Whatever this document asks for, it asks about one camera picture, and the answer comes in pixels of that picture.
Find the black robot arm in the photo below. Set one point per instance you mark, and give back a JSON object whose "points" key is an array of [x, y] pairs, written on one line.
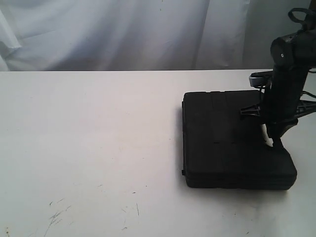
{"points": [[297, 49]]}

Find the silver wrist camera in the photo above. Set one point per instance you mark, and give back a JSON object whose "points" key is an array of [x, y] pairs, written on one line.
{"points": [[259, 79]]}

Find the black plastic tool case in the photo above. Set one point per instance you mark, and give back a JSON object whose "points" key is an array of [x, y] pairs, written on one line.
{"points": [[223, 150]]}

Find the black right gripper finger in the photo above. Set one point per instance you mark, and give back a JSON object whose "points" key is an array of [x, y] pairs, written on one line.
{"points": [[277, 130]]}

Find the white backdrop curtain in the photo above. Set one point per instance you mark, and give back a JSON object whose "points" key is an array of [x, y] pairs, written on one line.
{"points": [[138, 35]]}

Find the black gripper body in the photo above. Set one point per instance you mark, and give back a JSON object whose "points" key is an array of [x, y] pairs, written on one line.
{"points": [[279, 99]]}

